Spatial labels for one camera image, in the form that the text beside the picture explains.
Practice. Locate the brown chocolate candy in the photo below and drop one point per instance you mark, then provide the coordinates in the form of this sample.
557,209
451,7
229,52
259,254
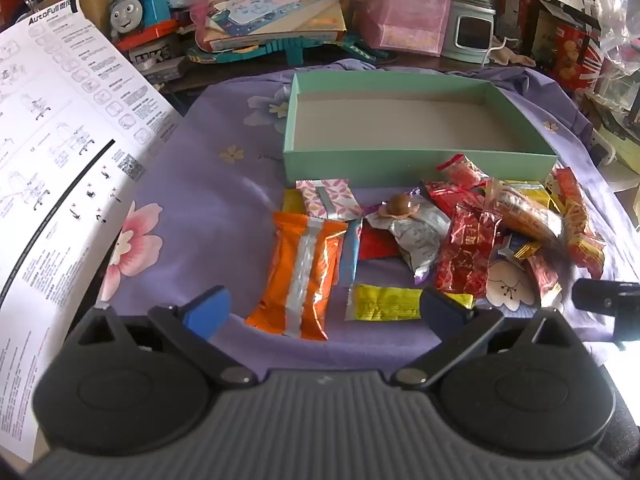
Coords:
400,205

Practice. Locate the orange snack packet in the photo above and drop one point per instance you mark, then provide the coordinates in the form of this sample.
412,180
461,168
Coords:
280,280

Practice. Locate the blue snack packet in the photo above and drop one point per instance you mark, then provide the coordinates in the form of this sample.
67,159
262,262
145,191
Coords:
350,255

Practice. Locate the drawing board game box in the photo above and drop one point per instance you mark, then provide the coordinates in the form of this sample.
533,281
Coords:
280,10

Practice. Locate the pink gift bag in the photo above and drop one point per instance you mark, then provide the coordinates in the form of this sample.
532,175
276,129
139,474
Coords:
410,15

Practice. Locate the yellow packet with label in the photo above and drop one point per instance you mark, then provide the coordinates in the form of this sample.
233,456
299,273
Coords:
292,202

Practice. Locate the red yellow snack packet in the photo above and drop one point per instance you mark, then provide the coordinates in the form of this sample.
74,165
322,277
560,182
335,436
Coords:
580,230

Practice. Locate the beige cloth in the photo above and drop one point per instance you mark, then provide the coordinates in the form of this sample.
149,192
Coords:
510,56

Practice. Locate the teal toy track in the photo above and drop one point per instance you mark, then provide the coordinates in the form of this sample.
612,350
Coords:
295,50

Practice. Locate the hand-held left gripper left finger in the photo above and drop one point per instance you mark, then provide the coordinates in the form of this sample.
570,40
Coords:
207,310

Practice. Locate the long yellow snack packet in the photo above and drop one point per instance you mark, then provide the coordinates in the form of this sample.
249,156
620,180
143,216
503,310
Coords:
385,302

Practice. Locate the purple floral cloth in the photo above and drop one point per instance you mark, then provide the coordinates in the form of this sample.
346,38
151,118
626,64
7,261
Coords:
225,260

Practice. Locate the pink patterned candy packet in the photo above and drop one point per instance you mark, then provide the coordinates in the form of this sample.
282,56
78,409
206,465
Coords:
340,197

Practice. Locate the red biscuit tin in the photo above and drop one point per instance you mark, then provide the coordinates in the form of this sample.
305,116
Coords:
575,60

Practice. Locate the narrow red snack packet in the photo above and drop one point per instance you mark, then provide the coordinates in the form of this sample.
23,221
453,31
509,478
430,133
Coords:
545,275

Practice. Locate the black printed box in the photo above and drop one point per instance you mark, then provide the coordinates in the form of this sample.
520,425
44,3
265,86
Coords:
155,57

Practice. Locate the mint green appliance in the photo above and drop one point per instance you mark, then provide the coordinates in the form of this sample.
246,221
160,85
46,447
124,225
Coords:
470,30

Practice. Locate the shiny red candy packet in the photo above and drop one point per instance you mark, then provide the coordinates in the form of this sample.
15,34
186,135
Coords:
445,196

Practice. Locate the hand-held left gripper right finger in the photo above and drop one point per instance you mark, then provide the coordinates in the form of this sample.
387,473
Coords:
442,312

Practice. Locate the small dark red packet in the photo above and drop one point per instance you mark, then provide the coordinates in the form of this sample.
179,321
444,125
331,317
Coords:
375,246

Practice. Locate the clear brown snack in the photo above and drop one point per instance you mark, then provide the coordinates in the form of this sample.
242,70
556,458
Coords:
525,212

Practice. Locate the blue toy train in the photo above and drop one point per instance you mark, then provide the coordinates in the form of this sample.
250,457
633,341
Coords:
145,5

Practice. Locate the silver purple snack packet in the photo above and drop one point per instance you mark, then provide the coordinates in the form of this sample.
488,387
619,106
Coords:
420,245

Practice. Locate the crumpled clear plastic bag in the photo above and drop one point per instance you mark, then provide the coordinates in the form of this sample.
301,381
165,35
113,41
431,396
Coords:
617,10

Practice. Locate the green cardboard box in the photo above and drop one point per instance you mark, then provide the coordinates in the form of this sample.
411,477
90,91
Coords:
350,167

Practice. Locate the white instruction sheet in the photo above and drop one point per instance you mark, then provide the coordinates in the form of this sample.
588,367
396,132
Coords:
60,135

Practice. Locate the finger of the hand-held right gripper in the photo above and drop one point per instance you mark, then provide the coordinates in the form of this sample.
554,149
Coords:
605,296

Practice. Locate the yellow packet silver strip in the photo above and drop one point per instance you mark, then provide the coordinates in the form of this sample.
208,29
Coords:
537,190

